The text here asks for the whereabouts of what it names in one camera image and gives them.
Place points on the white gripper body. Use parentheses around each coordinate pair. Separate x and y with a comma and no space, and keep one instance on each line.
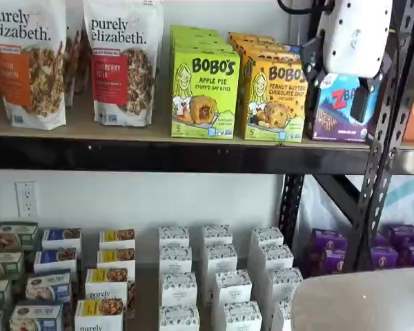
(355,38)

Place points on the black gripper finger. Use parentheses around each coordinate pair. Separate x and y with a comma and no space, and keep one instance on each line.
(360,103)
(314,58)

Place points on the green Bobo's apple pie box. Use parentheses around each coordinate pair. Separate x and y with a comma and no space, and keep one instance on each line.
(207,89)
(193,30)
(200,38)
(207,45)

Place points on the blue purple ZBar box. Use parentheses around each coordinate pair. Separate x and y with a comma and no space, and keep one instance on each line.
(331,113)

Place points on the yellow Bobo's peanut butter box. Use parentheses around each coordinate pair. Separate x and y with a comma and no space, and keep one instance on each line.
(276,103)
(252,37)
(269,53)
(262,45)

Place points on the black metal shelf rack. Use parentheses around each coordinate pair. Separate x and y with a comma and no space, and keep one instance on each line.
(410,165)
(158,155)

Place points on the white organic pasta box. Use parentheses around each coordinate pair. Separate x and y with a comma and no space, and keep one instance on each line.
(242,317)
(217,235)
(174,236)
(274,258)
(178,319)
(232,289)
(176,260)
(285,284)
(282,315)
(179,289)
(221,259)
(266,238)

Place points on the white yellow granola box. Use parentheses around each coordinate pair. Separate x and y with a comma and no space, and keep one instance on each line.
(115,258)
(107,284)
(100,315)
(117,238)

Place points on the blue oatmeal box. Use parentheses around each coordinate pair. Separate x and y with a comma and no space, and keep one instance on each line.
(48,288)
(36,317)
(55,259)
(60,238)

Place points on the translucent plastic sheet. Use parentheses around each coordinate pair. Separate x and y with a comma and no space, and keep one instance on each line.
(407,200)

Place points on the granola bag red label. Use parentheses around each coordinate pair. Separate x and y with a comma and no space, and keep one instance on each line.
(124,69)

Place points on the beige rounded bin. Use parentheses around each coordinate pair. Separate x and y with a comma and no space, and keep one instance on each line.
(359,303)

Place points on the granola bag orange label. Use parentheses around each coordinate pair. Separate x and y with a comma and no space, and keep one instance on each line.
(27,69)

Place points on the white wall power outlet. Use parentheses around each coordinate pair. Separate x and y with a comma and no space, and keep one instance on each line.
(26,199)

